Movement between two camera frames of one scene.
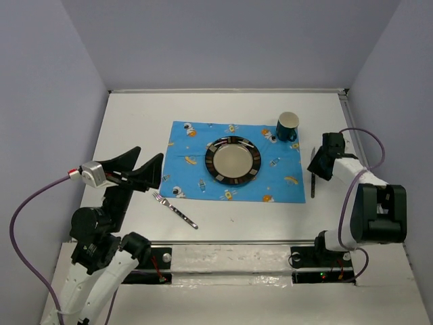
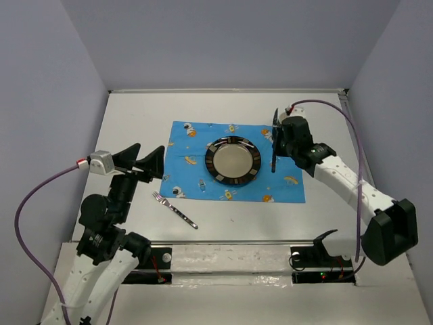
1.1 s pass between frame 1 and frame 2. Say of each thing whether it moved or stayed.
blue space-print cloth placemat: stayed
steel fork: stayed
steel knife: moved
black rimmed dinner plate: stayed
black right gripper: moved
